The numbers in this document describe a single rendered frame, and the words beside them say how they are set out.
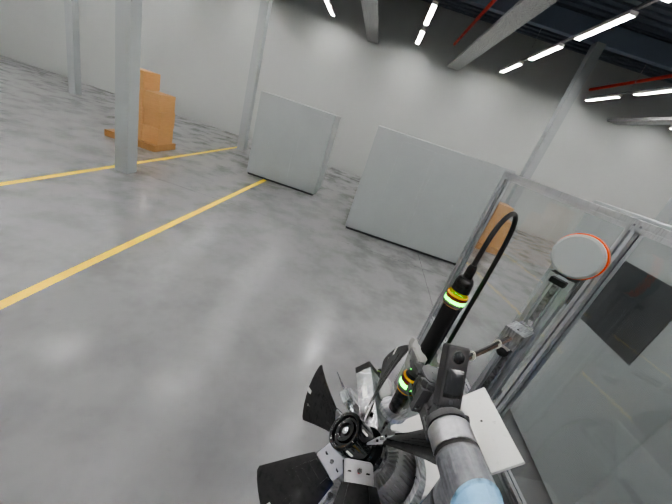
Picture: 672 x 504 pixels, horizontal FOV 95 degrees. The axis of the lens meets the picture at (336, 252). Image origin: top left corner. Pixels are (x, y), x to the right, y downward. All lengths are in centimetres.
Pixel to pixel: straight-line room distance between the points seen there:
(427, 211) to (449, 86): 734
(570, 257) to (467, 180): 509
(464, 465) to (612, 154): 1476
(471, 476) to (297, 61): 1306
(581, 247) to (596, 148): 1355
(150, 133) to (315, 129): 377
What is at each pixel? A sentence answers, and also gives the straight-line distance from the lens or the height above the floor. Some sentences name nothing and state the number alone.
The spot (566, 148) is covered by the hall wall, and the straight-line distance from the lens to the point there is 1434.
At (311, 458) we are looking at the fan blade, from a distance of 117.
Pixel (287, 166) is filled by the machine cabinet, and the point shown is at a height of 51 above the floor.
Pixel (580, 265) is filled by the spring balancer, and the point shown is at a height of 186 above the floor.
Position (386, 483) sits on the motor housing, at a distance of 115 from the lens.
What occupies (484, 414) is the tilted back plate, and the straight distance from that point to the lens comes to 127.
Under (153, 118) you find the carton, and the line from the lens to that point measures 860.
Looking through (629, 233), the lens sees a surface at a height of 200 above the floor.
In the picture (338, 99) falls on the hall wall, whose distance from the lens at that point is 1281.
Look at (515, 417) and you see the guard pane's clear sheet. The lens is 164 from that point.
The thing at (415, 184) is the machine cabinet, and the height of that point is 128.
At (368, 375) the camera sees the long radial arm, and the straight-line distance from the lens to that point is 141.
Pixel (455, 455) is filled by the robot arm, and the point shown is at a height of 167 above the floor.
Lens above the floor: 207
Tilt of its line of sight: 24 degrees down
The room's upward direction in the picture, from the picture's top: 19 degrees clockwise
